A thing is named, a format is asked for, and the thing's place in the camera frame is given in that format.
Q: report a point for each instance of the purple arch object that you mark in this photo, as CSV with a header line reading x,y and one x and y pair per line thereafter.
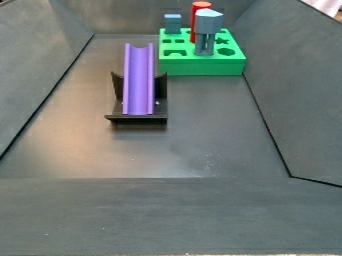
x,y
139,78

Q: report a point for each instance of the black arch fixture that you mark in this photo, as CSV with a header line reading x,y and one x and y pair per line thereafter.
x,y
161,112

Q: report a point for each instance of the green shape sorter board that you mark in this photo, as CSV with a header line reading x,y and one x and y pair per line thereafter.
x,y
179,61

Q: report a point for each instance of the blue square block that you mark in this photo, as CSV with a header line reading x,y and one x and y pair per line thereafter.
x,y
173,23

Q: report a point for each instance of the blue pentagon peg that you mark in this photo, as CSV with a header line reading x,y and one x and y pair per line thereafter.
x,y
209,24

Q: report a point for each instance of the red cylinder peg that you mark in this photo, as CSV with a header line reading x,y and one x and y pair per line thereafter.
x,y
197,6

